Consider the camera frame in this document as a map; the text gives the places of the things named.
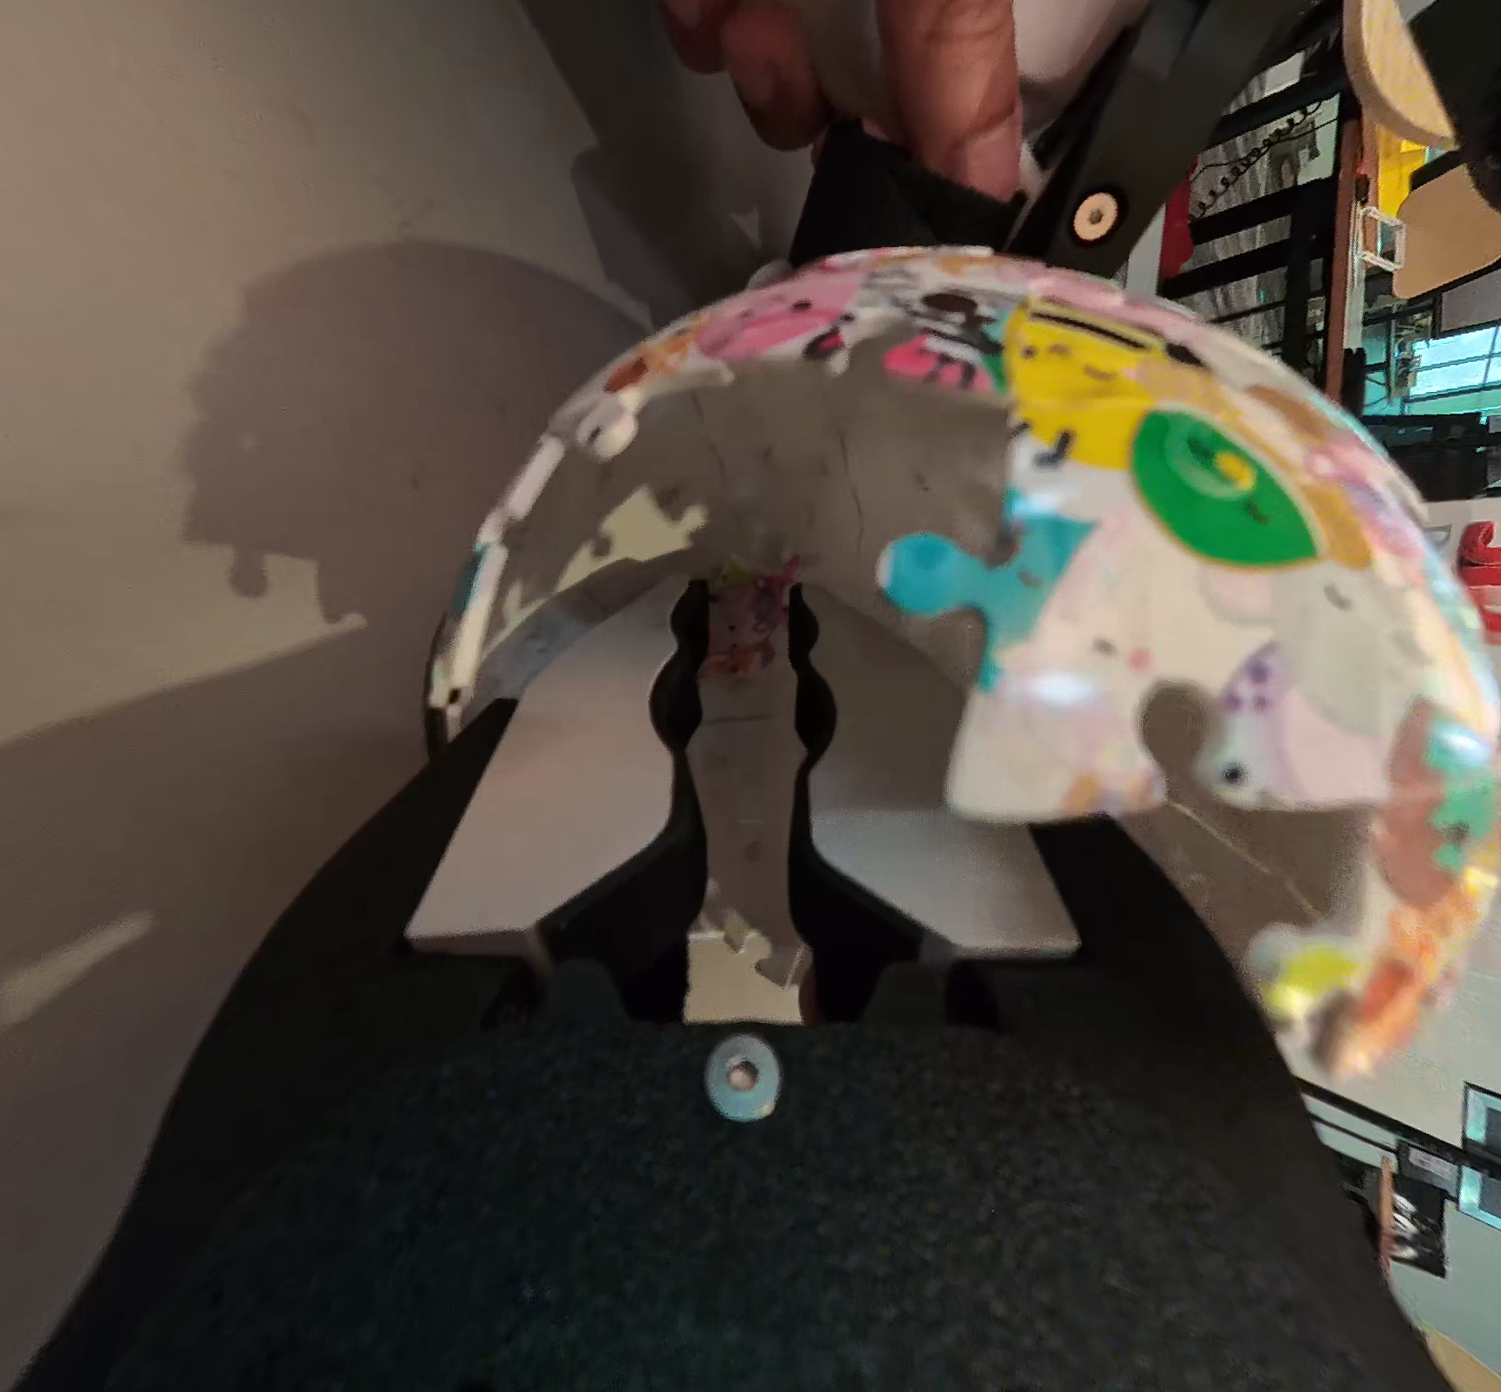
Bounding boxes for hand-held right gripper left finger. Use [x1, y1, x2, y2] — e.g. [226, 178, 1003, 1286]
[405, 572, 708, 1034]

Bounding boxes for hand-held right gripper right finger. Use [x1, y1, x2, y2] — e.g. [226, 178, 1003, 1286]
[786, 585, 1088, 1029]

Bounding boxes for colourful puzzle ball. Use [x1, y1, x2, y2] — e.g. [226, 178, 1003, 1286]
[421, 242, 1501, 1094]

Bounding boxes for person's left hand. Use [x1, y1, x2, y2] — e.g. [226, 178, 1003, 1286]
[648, 0, 1107, 202]

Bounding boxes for light wooden board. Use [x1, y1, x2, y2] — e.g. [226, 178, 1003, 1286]
[1341, 0, 1501, 305]

